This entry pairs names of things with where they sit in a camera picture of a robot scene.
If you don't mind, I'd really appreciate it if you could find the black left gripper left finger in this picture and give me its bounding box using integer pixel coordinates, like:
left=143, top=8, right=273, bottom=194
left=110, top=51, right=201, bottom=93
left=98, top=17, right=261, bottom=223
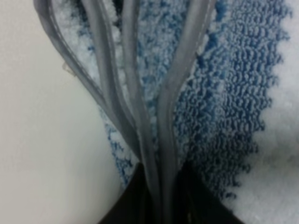
left=99, top=163, right=154, bottom=224

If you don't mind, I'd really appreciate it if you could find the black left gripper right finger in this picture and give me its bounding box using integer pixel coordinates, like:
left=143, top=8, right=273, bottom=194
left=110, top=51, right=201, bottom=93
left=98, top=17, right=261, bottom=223
left=174, top=162, right=242, bottom=224

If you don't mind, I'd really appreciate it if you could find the blue white striped towel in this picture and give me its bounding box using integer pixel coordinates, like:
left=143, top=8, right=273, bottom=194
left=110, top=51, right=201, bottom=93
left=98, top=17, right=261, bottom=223
left=32, top=0, right=299, bottom=224

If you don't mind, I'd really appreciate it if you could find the clear plastic tag fastener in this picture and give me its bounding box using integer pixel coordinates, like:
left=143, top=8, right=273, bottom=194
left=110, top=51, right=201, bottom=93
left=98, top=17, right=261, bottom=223
left=62, top=62, right=76, bottom=77

